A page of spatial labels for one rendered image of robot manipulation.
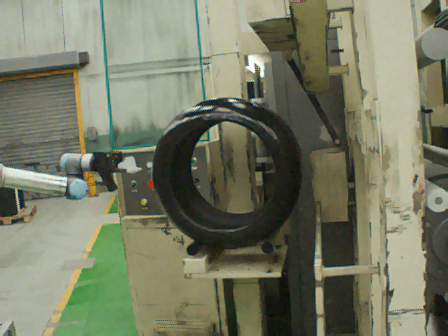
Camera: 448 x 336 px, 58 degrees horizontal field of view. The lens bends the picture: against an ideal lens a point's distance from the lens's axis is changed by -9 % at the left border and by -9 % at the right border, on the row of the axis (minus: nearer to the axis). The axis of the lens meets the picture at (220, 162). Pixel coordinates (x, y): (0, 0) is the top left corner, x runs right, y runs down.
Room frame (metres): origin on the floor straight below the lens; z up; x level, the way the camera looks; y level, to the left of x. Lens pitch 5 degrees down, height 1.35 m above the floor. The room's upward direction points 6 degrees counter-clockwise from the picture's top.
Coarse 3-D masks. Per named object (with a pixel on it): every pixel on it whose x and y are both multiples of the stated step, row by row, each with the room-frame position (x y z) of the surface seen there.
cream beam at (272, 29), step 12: (252, 0) 1.25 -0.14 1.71; (264, 0) 1.25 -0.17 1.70; (276, 0) 1.24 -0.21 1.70; (252, 12) 1.25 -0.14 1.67; (264, 12) 1.25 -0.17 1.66; (276, 12) 1.24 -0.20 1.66; (288, 12) 1.23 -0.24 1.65; (252, 24) 1.28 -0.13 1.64; (264, 24) 1.29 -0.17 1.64; (276, 24) 1.30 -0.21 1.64; (288, 24) 1.30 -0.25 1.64; (264, 36) 1.49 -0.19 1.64; (276, 36) 1.50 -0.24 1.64; (276, 48) 1.76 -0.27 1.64
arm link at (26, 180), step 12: (0, 168) 1.51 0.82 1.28; (12, 168) 1.56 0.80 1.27; (0, 180) 1.51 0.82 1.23; (12, 180) 1.53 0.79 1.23; (24, 180) 1.55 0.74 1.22; (36, 180) 1.57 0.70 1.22; (48, 180) 1.59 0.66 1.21; (60, 180) 1.61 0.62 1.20; (72, 180) 1.64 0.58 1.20; (48, 192) 1.60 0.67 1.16; (60, 192) 1.61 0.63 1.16; (72, 192) 1.60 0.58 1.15; (84, 192) 1.62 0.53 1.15
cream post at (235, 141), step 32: (224, 0) 1.90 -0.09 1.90; (224, 32) 1.90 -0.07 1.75; (224, 64) 1.91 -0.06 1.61; (224, 96) 1.91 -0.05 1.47; (224, 128) 1.91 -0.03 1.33; (224, 160) 1.92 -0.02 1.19; (224, 192) 1.92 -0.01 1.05; (256, 192) 1.99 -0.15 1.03; (256, 288) 1.90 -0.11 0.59; (256, 320) 1.90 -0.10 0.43
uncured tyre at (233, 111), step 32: (192, 128) 1.54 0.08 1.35; (256, 128) 1.50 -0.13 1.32; (288, 128) 1.58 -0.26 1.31; (160, 160) 1.58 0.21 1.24; (288, 160) 1.48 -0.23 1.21; (160, 192) 1.59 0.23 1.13; (192, 192) 1.83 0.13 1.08; (288, 192) 1.48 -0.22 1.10; (192, 224) 1.55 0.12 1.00; (224, 224) 1.79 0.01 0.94; (256, 224) 1.50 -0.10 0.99
